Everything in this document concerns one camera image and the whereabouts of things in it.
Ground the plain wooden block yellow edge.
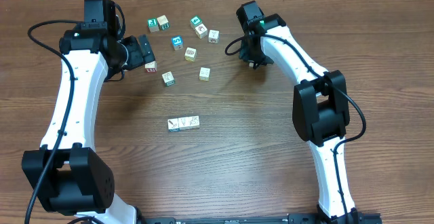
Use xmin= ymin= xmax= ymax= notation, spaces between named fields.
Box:
xmin=208 ymin=30 xmax=220 ymax=43

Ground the wooden block blue side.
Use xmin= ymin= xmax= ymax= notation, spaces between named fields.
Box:
xmin=167 ymin=118 xmax=180 ymax=132

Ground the wooden letter A block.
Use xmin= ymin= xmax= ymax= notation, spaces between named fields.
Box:
xmin=178 ymin=117 xmax=190 ymax=130

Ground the wooden block with drawing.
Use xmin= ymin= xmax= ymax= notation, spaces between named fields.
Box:
xmin=189 ymin=115 xmax=200 ymax=129

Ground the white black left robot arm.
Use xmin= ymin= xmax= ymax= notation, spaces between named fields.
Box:
xmin=22 ymin=0 xmax=155 ymax=223

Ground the wooden block red side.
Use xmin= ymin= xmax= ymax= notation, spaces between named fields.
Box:
xmin=144 ymin=61 xmax=157 ymax=73

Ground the green letter block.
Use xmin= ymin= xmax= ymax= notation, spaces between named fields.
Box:
xmin=147 ymin=18 xmax=159 ymax=33

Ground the wooden block dark green side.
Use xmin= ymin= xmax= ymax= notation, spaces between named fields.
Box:
xmin=157 ymin=15 xmax=170 ymax=31

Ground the blue number five block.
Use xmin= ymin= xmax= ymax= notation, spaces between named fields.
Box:
xmin=171 ymin=35 xmax=184 ymax=50

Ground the wooden block lower yellow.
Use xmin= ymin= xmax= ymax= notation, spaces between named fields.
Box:
xmin=199 ymin=67 xmax=211 ymax=81

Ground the wooden block yellow pattern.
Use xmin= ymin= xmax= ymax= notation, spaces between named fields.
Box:
xmin=184 ymin=48 xmax=197 ymax=62

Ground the wooden block beside four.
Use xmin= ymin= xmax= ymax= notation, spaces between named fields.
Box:
xmin=195 ymin=24 xmax=208 ymax=39

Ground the green number four block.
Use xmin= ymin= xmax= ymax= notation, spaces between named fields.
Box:
xmin=189 ymin=15 xmax=203 ymax=29

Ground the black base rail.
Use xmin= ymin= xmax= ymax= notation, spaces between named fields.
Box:
xmin=135 ymin=212 xmax=383 ymax=224

